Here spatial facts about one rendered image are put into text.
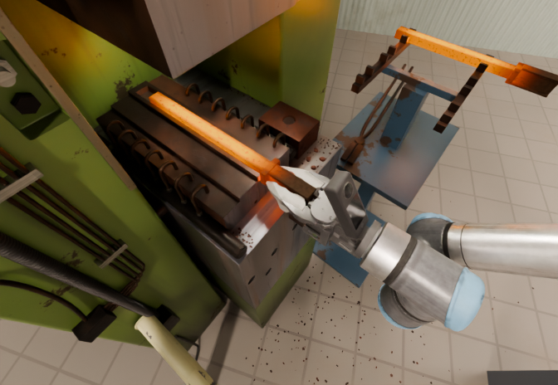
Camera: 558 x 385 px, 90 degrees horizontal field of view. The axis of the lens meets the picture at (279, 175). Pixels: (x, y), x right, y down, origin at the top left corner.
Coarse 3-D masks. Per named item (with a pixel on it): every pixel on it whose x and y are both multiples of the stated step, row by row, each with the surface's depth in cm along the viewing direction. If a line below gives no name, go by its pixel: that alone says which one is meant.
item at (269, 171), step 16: (160, 96) 65; (176, 112) 62; (192, 128) 61; (208, 128) 59; (224, 144) 57; (240, 144) 57; (240, 160) 56; (256, 160) 54; (272, 160) 53; (272, 176) 52; (288, 176) 51; (304, 192) 49
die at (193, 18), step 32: (64, 0) 30; (96, 0) 25; (128, 0) 22; (160, 0) 22; (192, 0) 24; (224, 0) 26; (256, 0) 30; (288, 0) 34; (96, 32) 30; (128, 32) 26; (160, 32) 23; (192, 32) 25; (224, 32) 28; (160, 64) 26; (192, 64) 27
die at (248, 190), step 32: (128, 96) 68; (192, 96) 68; (128, 128) 63; (160, 128) 62; (224, 128) 62; (160, 160) 58; (192, 160) 56; (224, 160) 56; (288, 160) 61; (224, 192) 53; (256, 192) 56; (224, 224) 52
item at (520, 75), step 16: (400, 32) 78; (416, 32) 77; (432, 48) 75; (448, 48) 73; (464, 48) 73; (496, 64) 68; (512, 80) 67; (528, 80) 67; (544, 80) 65; (544, 96) 66
